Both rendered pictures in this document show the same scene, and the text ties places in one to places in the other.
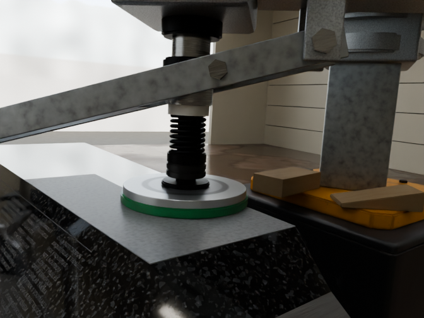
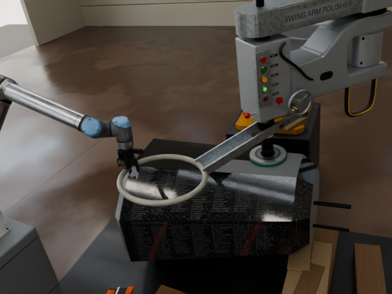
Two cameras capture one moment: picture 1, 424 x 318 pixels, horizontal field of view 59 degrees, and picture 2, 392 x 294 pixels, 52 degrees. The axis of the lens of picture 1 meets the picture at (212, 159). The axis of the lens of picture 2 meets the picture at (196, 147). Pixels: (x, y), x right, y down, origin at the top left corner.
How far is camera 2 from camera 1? 2.00 m
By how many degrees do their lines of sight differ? 32
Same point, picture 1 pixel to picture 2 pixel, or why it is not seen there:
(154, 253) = (293, 175)
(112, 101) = (255, 142)
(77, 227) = (264, 177)
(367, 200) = (293, 125)
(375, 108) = not seen: hidden behind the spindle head
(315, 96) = not seen: outside the picture
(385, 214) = (300, 128)
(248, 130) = (68, 17)
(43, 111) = (237, 152)
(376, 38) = not seen: hidden behind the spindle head
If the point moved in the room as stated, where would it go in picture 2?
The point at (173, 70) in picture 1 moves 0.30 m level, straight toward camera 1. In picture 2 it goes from (269, 129) to (313, 147)
